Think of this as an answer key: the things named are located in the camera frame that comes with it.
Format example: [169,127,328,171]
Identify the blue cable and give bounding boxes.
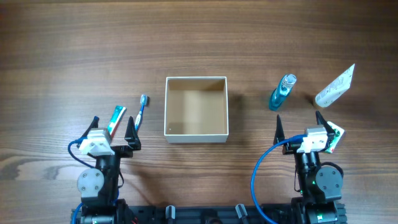
[67,136,94,169]
[250,134,307,224]

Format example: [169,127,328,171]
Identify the white lotion tube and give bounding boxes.
[315,64,355,108]

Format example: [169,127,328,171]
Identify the white cardboard open box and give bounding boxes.
[164,77,229,144]

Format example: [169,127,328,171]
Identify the left blue cable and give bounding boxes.
[67,136,94,169]

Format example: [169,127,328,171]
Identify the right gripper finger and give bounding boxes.
[315,111,336,139]
[273,114,285,145]

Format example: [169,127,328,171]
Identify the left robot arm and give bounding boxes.
[68,116,141,224]

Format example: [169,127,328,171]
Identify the blue white toothbrush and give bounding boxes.
[134,95,149,131]

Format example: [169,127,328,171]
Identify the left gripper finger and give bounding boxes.
[124,116,141,149]
[81,116,100,138]

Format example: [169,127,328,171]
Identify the blue mouthwash bottle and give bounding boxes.
[269,74,297,111]

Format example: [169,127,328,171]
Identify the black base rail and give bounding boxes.
[70,203,346,224]

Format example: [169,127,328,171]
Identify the teal red toothpaste tube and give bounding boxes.
[107,106,126,138]

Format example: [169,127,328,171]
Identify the right blue cable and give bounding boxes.
[250,134,307,224]

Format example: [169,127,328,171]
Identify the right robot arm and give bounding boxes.
[262,111,347,224]

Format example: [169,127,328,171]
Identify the green soap box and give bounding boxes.
[325,121,345,154]

